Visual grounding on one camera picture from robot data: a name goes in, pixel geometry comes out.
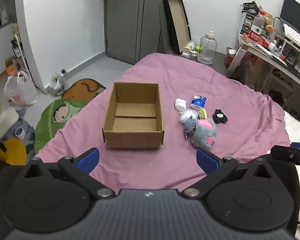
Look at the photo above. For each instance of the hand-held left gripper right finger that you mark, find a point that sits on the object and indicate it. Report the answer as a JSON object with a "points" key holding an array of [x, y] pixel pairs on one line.
{"points": [[207, 160]]}

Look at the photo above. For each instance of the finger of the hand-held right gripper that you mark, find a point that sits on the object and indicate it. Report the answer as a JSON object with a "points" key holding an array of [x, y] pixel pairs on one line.
{"points": [[285, 153]]}

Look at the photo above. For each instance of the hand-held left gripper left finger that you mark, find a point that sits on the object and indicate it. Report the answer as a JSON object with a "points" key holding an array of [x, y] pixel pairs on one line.
{"points": [[88, 160]]}

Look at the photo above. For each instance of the grey pink plush paw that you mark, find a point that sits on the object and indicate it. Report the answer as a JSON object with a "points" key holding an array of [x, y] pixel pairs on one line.
{"points": [[203, 135]]}

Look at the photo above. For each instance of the small grey plush toy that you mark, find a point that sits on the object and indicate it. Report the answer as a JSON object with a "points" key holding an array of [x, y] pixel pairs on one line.
{"points": [[190, 125]]}

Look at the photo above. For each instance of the cardboard box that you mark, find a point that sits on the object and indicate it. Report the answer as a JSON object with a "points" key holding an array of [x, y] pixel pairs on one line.
{"points": [[133, 140]]}

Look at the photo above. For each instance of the clear plastic bag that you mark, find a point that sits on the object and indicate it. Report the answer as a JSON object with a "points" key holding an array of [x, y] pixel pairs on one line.
{"points": [[187, 115]]}

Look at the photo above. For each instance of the black flower-shaped soft toy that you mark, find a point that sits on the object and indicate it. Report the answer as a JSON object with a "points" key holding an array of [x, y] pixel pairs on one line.
{"points": [[220, 116]]}

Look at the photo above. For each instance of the white bedding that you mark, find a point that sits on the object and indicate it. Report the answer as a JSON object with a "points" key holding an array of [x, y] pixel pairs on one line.
{"points": [[298, 130]]}

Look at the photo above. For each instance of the green orange squishy toy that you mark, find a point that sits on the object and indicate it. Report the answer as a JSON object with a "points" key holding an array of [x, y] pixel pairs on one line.
{"points": [[203, 113]]}

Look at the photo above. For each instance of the green leaf rug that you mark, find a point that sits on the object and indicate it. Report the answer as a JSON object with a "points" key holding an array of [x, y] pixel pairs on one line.
{"points": [[50, 122]]}

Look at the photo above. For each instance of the blue tissue packet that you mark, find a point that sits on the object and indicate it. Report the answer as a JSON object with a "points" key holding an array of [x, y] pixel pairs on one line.
{"points": [[198, 102]]}

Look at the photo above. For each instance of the white crumpled tissue wad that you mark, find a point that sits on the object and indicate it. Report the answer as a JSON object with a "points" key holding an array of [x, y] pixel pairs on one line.
{"points": [[180, 104]]}

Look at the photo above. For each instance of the white blue mug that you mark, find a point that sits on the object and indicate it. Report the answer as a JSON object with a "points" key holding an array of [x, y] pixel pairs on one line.
{"points": [[20, 133]]}

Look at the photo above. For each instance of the yellow stool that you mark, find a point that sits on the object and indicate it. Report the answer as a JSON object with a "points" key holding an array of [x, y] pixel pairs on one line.
{"points": [[13, 151]]}

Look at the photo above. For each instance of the small clear rubbish bag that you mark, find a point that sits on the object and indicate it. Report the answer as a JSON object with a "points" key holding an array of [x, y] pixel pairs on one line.
{"points": [[57, 83]]}

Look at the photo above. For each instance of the pink bed sheet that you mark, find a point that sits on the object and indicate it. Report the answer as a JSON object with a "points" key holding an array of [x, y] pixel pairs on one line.
{"points": [[185, 80]]}

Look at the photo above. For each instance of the white cushion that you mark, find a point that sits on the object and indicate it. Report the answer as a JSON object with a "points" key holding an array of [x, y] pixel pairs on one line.
{"points": [[2, 121]]}

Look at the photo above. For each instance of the printed paper bag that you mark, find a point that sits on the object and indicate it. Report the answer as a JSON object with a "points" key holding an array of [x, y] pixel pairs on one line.
{"points": [[252, 63]]}

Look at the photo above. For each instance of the large white plastic bag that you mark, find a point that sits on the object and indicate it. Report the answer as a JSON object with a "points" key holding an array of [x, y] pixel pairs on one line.
{"points": [[20, 90]]}

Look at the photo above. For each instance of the red waste bin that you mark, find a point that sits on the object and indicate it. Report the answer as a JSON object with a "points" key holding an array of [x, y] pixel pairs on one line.
{"points": [[230, 56]]}

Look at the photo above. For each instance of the white desk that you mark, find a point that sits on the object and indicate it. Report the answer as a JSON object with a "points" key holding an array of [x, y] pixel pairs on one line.
{"points": [[236, 57]]}

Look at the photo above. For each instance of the white charger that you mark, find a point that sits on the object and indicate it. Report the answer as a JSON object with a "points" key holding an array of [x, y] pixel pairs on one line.
{"points": [[185, 54]]}

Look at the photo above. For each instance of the large clear glass jar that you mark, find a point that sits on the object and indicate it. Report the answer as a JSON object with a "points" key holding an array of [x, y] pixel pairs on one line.
{"points": [[207, 48]]}

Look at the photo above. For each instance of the small green cup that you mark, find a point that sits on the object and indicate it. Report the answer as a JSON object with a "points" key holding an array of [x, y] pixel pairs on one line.
{"points": [[198, 48]]}

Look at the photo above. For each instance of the yellow-lid jar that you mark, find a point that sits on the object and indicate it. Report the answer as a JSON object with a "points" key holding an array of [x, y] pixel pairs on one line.
{"points": [[189, 47]]}

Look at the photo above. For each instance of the white keyboard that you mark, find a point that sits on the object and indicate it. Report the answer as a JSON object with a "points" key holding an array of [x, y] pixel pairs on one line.
{"points": [[296, 38]]}

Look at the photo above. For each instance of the red label water bottle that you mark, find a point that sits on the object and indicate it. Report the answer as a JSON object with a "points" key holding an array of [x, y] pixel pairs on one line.
{"points": [[255, 30]]}

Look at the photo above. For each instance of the small drawer organiser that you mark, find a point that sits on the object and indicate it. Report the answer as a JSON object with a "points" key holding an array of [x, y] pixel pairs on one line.
{"points": [[247, 21]]}

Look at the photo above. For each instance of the black monitor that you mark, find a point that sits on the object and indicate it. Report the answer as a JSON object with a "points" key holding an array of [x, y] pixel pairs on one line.
{"points": [[293, 12]]}

